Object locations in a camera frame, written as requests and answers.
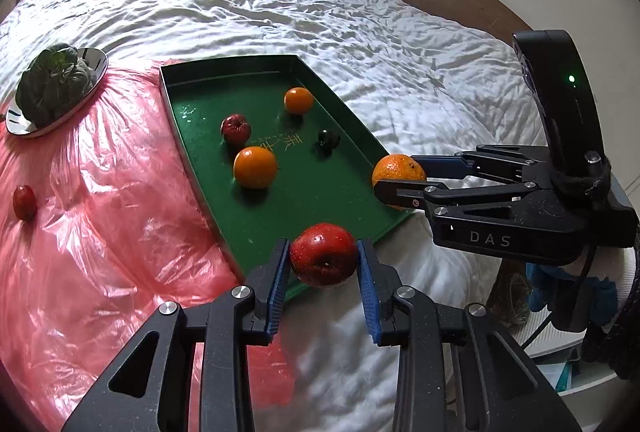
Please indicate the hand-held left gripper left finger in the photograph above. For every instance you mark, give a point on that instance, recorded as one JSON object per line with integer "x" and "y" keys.
{"x": 279, "y": 297}

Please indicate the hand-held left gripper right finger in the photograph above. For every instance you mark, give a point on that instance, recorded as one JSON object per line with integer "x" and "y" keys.
{"x": 369, "y": 297}

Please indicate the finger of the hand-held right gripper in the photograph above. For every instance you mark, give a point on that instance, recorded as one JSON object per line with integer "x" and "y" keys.
{"x": 450, "y": 165}
{"x": 400, "y": 192}

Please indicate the orange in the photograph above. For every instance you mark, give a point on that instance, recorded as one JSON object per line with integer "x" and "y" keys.
{"x": 255, "y": 167}
{"x": 395, "y": 170}
{"x": 298, "y": 101}

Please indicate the dark plum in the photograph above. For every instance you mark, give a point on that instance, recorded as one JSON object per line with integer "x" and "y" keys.
{"x": 328, "y": 139}

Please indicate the green tray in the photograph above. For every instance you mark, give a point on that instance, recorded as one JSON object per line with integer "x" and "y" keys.
{"x": 300, "y": 202}

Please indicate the person's right hand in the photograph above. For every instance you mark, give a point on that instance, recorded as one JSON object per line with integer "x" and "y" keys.
{"x": 542, "y": 284}

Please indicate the brown woven basket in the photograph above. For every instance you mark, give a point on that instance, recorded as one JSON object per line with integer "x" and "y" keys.
{"x": 510, "y": 297}

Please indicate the teal book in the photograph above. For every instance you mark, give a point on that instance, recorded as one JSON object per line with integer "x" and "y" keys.
{"x": 565, "y": 374}

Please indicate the white bedside shelf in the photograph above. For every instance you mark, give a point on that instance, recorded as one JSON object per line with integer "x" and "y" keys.
{"x": 590, "y": 372}

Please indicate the pink plastic sheet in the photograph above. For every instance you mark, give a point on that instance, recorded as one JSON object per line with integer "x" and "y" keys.
{"x": 100, "y": 237}

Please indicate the small red apple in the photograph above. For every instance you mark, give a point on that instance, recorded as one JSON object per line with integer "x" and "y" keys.
{"x": 24, "y": 202}

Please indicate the white plate with dark rim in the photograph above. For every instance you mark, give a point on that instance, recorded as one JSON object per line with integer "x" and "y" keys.
{"x": 97, "y": 62}

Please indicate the green leafy vegetable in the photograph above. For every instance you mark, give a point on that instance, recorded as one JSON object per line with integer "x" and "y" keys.
{"x": 52, "y": 82}

